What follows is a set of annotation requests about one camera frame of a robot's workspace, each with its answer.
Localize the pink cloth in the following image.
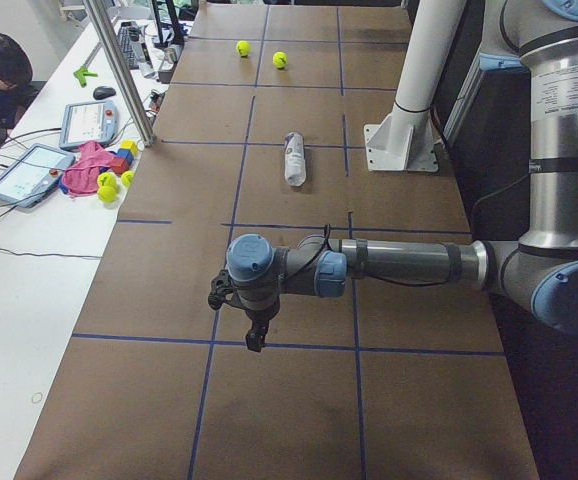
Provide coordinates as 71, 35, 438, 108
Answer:
61, 141, 116, 197

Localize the tennis ball can holder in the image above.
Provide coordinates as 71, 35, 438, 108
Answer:
284, 132, 306, 187

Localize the rubber band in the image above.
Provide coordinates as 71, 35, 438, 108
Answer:
31, 392, 43, 404

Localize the near teach pendant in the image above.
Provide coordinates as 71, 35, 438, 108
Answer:
0, 144, 75, 208

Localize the teach pendant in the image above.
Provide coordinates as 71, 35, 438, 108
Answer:
59, 100, 118, 151
0, 144, 75, 208

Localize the red cube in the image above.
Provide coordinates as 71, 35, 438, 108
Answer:
108, 156, 130, 175

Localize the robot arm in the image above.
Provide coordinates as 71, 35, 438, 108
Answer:
208, 1, 578, 351

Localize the green clamp tool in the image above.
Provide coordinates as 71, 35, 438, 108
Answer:
73, 65, 98, 88

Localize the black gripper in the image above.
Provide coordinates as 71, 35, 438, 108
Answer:
245, 298, 280, 353

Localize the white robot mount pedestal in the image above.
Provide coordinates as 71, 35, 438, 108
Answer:
364, 0, 466, 173

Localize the aluminium frame post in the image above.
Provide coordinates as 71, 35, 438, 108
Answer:
83, 0, 155, 147

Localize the black computer mouse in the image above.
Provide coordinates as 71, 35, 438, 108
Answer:
92, 86, 116, 100

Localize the tennis ball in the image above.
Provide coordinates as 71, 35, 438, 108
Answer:
272, 51, 288, 70
97, 185, 118, 203
120, 170, 134, 188
97, 171, 118, 190
236, 40, 251, 58

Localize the far teach pendant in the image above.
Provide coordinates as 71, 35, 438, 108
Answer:
59, 100, 118, 151

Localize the blue cube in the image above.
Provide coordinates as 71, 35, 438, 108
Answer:
116, 148, 134, 165

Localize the yellow cube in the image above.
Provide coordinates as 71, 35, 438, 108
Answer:
118, 140, 139, 157

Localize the black keyboard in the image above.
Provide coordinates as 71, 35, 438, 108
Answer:
116, 23, 138, 70

